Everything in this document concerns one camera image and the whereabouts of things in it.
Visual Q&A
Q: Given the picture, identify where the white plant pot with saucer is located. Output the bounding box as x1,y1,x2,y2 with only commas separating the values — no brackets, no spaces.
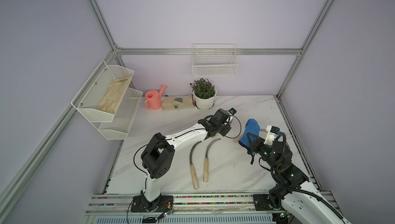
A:
192,88,217,110

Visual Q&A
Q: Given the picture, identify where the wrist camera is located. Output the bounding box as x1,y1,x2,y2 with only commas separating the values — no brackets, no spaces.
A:
228,108,237,116
264,125,280,146

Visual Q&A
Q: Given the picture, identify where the beige work glove on table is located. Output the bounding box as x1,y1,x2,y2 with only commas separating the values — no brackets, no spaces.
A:
161,95,194,111

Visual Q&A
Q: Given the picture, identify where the aluminium frame profile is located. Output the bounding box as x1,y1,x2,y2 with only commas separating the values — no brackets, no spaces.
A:
1,0,335,216

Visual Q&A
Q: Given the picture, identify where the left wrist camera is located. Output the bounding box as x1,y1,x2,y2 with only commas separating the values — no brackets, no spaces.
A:
228,108,237,116

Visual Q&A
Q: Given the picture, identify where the white mesh lower shelf basket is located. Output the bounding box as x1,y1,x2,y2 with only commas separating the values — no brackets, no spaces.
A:
98,88,143,140

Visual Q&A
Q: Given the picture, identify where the pink watering can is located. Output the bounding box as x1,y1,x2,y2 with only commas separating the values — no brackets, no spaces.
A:
144,85,167,110

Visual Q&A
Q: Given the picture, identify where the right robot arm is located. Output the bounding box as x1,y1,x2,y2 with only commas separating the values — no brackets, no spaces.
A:
247,132,350,224

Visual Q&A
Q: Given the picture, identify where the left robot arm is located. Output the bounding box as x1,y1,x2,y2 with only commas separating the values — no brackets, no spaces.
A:
141,108,237,203

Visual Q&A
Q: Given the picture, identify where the white mesh shelf basket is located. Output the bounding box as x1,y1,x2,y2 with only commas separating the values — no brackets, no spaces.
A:
71,61,134,123
98,88,143,140

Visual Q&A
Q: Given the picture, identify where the blue fluffy rag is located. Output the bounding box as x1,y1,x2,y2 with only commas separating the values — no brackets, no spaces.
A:
238,119,260,157

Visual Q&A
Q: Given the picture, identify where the white wire wall basket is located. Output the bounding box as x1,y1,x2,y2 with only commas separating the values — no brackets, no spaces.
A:
192,43,238,77

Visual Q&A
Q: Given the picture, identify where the white mesh upper shelf basket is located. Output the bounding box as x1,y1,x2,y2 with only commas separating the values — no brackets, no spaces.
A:
71,61,134,123

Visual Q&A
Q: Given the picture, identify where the sickle with wooden handle middle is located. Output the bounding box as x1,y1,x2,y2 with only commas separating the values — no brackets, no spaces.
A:
203,138,220,182

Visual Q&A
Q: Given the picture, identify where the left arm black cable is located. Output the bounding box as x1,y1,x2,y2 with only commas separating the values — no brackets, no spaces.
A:
132,112,243,191

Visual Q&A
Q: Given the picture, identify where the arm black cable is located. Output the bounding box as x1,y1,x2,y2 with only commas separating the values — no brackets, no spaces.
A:
132,112,243,191
258,132,346,222

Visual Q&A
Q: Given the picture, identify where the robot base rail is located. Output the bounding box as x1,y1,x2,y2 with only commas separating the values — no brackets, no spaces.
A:
81,191,340,224

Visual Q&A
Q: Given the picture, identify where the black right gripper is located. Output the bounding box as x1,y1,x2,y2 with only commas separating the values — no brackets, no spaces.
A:
248,132,280,171

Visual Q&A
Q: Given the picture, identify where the green potted plant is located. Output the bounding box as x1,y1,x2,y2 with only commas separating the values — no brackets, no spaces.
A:
190,78,216,99

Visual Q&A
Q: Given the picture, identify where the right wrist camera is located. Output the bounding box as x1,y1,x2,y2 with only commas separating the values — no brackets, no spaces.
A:
264,125,280,146

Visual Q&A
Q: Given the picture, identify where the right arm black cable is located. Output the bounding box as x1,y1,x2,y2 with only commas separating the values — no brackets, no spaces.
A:
258,132,346,222

